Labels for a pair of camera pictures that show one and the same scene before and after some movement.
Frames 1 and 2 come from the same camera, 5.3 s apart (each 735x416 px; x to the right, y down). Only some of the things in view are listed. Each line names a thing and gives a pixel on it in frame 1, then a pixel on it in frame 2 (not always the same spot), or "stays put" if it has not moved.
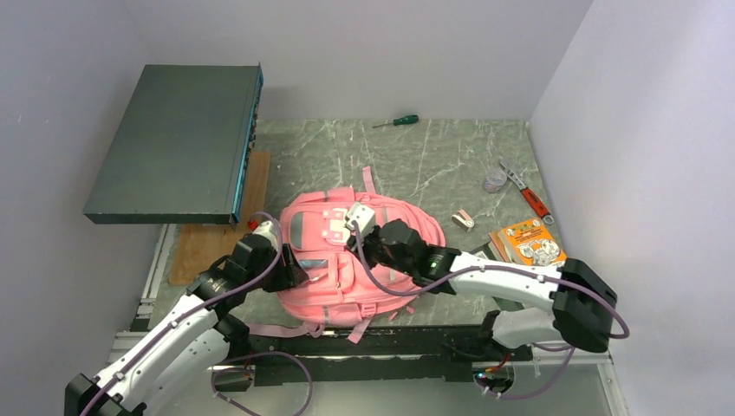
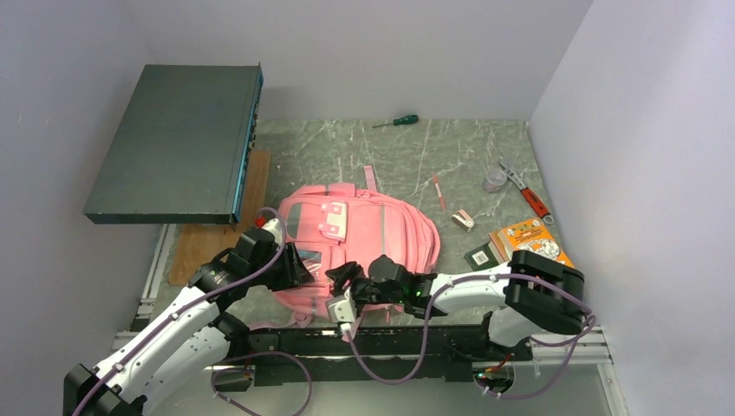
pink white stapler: [463, 219] stays put
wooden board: [197, 248] stays put
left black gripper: [290, 275] stays put
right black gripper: [366, 242] → [350, 270]
